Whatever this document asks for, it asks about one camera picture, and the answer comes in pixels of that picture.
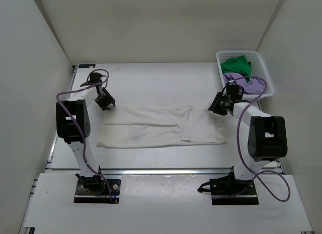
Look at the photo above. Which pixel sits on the green t-shirt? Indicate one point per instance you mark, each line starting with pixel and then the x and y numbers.
pixel 236 67

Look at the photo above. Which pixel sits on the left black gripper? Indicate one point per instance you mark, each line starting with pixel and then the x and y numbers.
pixel 104 100

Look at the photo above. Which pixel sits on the cream white t-shirt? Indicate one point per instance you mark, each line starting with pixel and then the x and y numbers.
pixel 149 127

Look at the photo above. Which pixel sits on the purple t-shirt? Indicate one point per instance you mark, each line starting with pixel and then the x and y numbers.
pixel 251 86

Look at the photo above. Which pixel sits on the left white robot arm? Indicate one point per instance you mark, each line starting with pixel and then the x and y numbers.
pixel 73 121

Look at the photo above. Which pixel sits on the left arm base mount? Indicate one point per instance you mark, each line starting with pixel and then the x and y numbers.
pixel 97 192

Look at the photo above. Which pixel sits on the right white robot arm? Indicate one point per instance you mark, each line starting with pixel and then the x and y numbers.
pixel 267 140

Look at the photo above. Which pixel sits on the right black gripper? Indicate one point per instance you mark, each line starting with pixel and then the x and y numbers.
pixel 217 106

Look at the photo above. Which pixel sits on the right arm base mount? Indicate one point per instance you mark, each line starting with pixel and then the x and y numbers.
pixel 229 191

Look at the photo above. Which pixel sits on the white plastic basket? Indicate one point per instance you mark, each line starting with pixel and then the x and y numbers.
pixel 258 69

